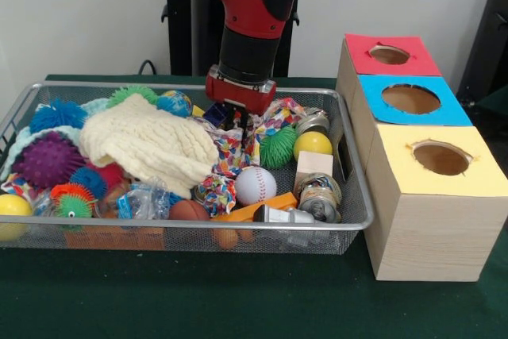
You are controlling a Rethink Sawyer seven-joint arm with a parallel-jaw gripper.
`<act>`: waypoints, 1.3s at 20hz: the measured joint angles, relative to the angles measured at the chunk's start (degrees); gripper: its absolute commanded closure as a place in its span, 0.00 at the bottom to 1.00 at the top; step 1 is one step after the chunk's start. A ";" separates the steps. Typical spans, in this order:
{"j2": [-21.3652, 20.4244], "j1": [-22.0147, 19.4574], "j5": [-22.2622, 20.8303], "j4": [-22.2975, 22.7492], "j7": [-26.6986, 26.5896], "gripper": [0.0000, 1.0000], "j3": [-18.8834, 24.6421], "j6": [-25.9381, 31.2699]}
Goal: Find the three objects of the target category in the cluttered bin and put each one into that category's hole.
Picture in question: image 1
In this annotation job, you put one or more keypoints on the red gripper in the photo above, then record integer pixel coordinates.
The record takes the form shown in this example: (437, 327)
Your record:
(242, 95)

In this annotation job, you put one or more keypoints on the polka dot cloth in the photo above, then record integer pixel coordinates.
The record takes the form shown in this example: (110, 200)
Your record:
(230, 152)

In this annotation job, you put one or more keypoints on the cream knitted cloth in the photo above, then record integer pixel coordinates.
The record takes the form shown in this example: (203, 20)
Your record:
(158, 140)

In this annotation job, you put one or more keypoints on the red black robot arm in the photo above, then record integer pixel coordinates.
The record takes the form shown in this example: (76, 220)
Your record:
(246, 5)

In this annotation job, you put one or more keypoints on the shallow mesh bin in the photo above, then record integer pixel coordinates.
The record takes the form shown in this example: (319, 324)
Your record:
(190, 223)

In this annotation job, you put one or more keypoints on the wooden box with three holes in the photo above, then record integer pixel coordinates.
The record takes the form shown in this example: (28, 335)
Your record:
(436, 236)

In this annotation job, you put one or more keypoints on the plain green puffer ball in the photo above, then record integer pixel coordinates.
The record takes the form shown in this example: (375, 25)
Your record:
(278, 148)

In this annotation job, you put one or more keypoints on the white baseball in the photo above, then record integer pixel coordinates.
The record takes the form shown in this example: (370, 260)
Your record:
(256, 187)

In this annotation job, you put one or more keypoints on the globe print ball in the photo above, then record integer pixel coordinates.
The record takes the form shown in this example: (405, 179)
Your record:
(174, 102)

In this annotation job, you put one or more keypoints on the yellow smooth ball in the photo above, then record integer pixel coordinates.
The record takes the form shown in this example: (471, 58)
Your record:
(313, 145)
(12, 208)

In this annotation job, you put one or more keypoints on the plain wooden cube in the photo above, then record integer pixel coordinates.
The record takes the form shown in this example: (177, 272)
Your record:
(314, 164)

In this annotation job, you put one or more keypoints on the crushed drink can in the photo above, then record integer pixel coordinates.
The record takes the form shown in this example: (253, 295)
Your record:
(319, 198)

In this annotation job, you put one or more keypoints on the dark green table cloth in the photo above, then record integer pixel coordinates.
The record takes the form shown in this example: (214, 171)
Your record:
(496, 102)
(238, 295)

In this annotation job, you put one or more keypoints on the blue puffer ball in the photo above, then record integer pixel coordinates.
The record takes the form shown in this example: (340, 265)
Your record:
(58, 114)

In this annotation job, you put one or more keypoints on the purple spiky ball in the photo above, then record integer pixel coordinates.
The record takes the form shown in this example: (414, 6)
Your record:
(49, 160)

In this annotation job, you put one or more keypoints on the black chair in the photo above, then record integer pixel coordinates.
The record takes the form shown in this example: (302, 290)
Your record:
(492, 37)

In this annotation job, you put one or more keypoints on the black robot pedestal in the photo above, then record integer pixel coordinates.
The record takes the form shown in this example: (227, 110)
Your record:
(178, 37)

